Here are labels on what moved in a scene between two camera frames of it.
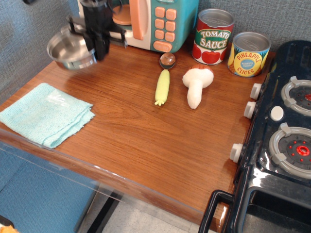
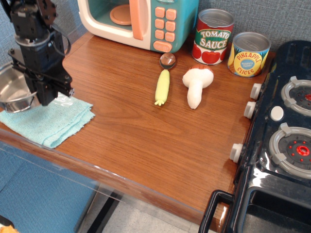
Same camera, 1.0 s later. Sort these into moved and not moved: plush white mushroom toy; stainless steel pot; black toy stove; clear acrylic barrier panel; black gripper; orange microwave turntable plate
Moved: stainless steel pot; black gripper
Not moved: plush white mushroom toy; clear acrylic barrier panel; orange microwave turntable plate; black toy stove
